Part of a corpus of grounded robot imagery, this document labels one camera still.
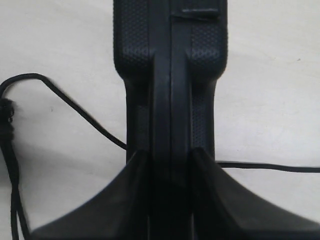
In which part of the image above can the black plastic carrying case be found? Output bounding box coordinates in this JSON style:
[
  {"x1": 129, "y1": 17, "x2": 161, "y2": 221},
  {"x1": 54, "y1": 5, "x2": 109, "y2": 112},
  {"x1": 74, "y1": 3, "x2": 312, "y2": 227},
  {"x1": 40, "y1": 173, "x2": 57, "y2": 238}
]
[{"x1": 113, "y1": 0, "x2": 228, "y2": 240}]

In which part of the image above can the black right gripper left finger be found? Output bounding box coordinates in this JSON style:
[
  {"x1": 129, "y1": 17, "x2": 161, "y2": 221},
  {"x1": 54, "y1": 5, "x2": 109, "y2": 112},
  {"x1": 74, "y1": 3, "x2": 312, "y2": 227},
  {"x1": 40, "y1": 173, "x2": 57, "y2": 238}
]
[{"x1": 31, "y1": 150, "x2": 150, "y2": 240}]

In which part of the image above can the black cord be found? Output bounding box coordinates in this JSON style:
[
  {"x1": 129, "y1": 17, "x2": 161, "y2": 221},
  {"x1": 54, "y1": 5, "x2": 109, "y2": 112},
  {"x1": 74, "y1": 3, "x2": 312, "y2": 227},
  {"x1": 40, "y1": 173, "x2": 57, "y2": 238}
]
[{"x1": 0, "y1": 72, "x2": 320, "y2": 236}]

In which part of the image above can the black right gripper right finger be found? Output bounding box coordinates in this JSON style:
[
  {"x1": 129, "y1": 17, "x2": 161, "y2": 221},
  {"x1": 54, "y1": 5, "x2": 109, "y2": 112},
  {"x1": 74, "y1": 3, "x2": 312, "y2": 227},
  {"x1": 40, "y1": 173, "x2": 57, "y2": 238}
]
[{"x1": 191, "y1": 148, "x2": 320, "y2": 240}]

